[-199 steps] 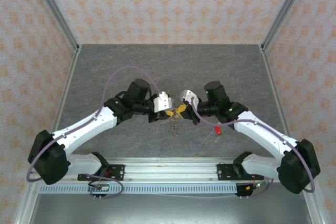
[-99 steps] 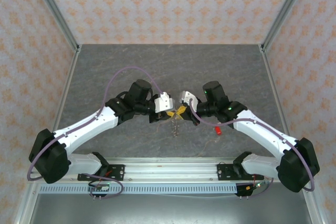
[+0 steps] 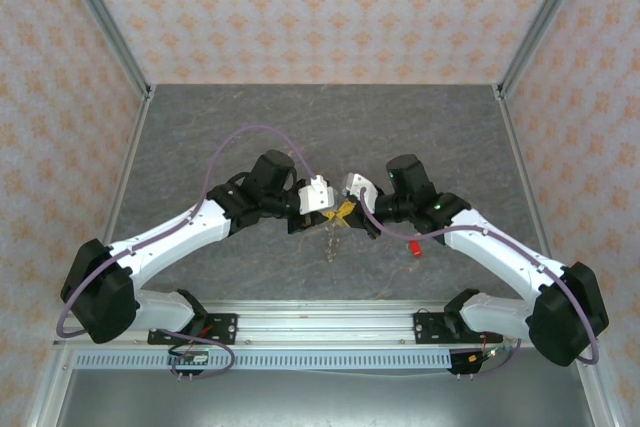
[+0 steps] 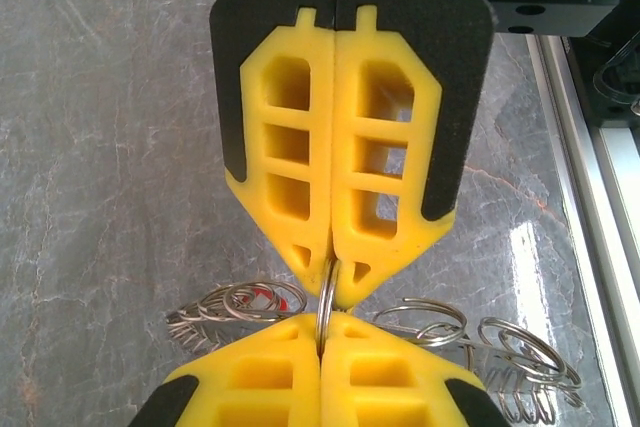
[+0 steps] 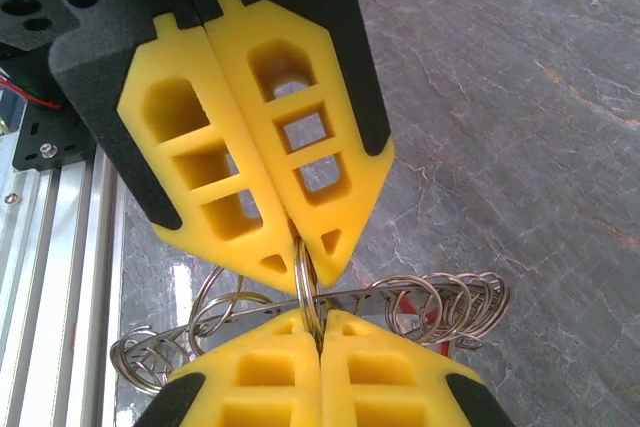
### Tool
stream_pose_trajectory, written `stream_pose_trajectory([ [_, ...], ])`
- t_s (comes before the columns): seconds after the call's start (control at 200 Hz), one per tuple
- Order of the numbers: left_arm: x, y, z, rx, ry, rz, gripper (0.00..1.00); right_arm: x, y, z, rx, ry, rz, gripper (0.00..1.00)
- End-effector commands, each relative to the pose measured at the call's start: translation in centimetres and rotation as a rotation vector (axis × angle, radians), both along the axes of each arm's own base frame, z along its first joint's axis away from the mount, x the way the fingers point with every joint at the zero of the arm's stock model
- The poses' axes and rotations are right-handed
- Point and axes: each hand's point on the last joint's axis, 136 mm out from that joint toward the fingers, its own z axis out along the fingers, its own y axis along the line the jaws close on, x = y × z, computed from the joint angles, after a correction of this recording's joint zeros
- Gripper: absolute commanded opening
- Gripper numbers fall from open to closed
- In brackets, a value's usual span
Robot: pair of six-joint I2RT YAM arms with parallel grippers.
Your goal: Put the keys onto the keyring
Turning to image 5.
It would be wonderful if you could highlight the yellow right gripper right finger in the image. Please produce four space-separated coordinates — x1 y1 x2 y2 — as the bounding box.
319 309 516 427

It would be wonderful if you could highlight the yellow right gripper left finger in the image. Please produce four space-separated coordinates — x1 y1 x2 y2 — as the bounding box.
132 309 322 427

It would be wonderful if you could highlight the brown toothed gear ring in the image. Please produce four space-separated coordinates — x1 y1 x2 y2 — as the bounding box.
109 266 512 393

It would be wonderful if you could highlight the silver split key ring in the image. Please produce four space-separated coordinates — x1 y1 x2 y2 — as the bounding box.
293 239 327 338

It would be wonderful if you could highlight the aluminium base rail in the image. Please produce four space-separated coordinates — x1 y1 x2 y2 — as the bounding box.
0 146 126 427

